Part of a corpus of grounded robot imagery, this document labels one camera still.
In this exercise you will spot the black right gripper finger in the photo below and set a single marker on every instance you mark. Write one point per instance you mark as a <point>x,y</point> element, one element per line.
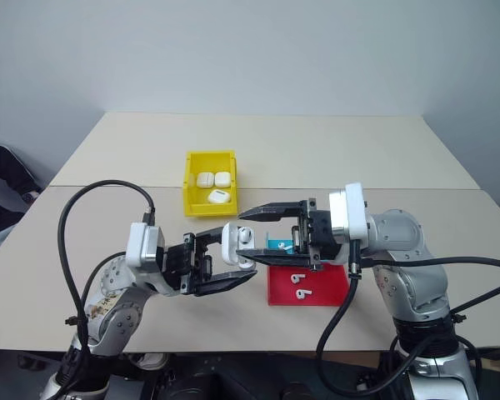
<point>283,258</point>
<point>275,211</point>

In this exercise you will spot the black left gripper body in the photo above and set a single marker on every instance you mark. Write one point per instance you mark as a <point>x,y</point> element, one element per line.
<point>177,262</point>

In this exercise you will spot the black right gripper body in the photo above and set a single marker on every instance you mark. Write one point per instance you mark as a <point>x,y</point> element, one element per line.
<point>318,233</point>

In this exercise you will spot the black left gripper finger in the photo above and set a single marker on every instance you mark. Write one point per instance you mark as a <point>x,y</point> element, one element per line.
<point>221,282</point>
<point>210,236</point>

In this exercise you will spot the white earbud case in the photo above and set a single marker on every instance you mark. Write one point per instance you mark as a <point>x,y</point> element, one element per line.
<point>230,250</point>
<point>205,179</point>
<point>221,179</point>
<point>219,196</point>

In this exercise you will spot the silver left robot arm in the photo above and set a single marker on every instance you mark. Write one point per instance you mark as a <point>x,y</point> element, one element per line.
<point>116,321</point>

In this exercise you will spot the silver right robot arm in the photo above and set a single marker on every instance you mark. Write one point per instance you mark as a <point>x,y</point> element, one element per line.
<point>416,283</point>

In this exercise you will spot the closed white earbud case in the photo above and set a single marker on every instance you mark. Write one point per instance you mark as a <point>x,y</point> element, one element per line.
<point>219,196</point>
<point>205,179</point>
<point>221,179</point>

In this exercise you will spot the yellow plastic bin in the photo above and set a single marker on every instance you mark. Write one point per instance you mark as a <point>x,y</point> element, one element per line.
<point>190,196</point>

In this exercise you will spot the white earbud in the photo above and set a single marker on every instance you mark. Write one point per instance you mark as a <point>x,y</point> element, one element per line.
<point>296,278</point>
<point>281,245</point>
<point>302,294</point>
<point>245,235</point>

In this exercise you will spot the teal earbud holder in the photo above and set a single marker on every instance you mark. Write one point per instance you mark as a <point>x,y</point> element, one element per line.
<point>270,243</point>

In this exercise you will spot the red tray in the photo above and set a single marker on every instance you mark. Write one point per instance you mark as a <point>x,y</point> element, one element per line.
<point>325,287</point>

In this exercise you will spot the white shoe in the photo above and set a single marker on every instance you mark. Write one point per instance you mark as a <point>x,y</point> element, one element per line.
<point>150,361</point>

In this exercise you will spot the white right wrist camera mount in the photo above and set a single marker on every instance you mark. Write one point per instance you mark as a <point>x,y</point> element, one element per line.
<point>352,212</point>

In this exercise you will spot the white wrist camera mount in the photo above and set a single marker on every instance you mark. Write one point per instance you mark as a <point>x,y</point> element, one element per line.
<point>352,212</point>
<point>139,246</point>

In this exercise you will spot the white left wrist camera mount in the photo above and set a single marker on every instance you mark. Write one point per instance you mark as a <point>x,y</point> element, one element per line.
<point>139,246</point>

